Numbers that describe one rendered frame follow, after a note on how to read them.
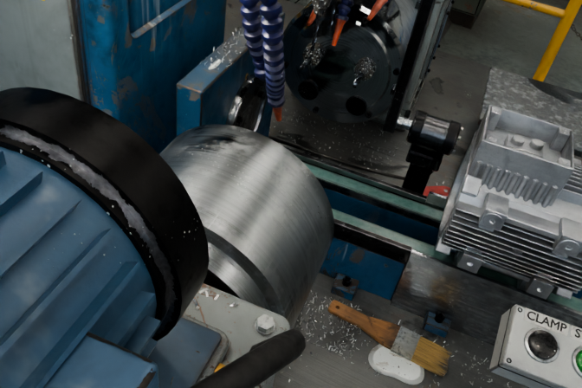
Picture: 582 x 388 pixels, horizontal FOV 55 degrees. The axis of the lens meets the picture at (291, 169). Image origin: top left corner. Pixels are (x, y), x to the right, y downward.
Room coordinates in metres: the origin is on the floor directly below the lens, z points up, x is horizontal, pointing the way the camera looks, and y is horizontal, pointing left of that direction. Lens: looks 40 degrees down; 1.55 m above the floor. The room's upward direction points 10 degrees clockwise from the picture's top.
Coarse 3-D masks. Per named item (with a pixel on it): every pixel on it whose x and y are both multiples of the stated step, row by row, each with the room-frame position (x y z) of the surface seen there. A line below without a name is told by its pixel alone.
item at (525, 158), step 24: (504, 120) 0.70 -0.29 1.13; (528, 120) 0.69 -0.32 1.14; (480, 144) 0.62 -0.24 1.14; (504, 144) 0.66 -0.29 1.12; (528, 144) 0.65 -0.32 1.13; (552, 144) 0.67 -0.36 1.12; (480, 168) 0.61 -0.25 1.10; (504, 168) 0.61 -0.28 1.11; (528, 168) 0.60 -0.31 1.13; (552, 168) 0.59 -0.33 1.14; (528, 192) 0.59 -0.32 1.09; (552, 192) 0.59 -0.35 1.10
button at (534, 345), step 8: (536, 336) 0.37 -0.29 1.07; (544, 336) 0.37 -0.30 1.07; (552, 336) 0.37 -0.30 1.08; (528, 344) 0.36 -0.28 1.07; (536, 344) 0.36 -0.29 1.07; (544, 344) 0.36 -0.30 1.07; (552, 344) 0.36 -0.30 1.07; (536, 352) 0.36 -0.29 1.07; (544, 352) 0.36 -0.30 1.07; (552, 352) 0.36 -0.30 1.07
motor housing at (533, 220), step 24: (576, 168) 0.65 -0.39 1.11; (456, 192) 0.72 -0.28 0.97; (480, 192) 0.60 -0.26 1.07; (504, 192) 0.60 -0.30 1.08; (576, 192) 0.60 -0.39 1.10; (456, 216) 0.58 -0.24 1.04; (480, 216) 0.57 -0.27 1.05; (528, 216) 0.57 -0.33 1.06; (552, 216) 0.58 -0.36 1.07; (576, 216) 0.58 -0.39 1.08; (456, 240) 0.57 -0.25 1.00; (480, 240) 0.56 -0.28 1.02; (504, 240) 0.56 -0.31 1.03; (528, 240) 0.55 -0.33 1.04; (552, 240) 0.55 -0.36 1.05; (504, 264) 0.56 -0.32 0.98; (528, 264) 0.55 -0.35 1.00; (552, 264) 0.54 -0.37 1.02; (576, 264) 0.53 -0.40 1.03; (576, 288) 0.53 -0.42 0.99
